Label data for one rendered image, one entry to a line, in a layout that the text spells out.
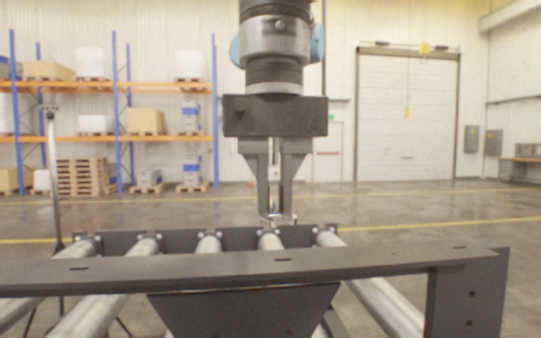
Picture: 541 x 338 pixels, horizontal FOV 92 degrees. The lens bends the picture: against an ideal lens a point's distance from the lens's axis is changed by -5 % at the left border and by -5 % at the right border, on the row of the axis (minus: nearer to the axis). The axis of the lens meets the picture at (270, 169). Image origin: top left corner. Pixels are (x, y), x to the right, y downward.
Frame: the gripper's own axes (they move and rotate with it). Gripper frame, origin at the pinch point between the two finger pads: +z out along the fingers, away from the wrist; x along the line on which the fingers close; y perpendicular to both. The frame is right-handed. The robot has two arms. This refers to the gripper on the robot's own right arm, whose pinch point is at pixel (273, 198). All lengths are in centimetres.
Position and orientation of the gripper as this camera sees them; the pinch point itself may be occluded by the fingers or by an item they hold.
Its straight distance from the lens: 36.6
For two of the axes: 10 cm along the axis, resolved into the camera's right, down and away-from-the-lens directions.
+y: 1.3, 0.9, -9.9
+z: 0.0, 10.0, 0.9
